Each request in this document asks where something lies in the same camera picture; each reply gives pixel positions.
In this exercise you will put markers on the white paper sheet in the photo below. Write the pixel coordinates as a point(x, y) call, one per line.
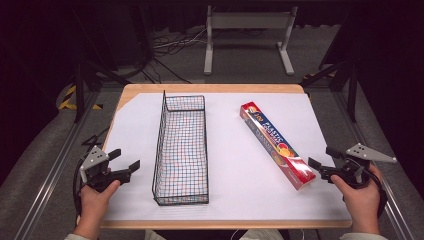
point(233, 173)

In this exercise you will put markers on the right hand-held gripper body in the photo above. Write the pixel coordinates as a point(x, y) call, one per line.
point(353, 171)

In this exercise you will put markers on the black tape mark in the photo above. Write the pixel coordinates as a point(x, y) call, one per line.
point(92, 141)

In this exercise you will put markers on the yellow black hazard tape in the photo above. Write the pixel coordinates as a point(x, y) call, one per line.
point(68, 106)

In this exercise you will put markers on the person's right hand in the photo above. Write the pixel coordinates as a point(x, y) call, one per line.
point(361, 203)

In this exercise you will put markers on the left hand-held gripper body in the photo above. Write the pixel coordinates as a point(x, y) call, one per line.
point(97, 173)

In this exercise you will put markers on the red plastic wrap box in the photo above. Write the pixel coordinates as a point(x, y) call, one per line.
point(276, 140)

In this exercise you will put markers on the white metal stand frame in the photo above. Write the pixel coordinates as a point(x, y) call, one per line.
point(248, 20)

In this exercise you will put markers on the aluminium floor rail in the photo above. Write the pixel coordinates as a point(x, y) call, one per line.
point(50, 181)
point(388, 196)

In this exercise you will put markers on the black metal stand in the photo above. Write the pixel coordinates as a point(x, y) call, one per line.
point(79, 95)
point(351, 95)

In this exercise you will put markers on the person's left hand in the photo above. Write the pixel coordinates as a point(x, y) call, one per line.
point(94, 206)

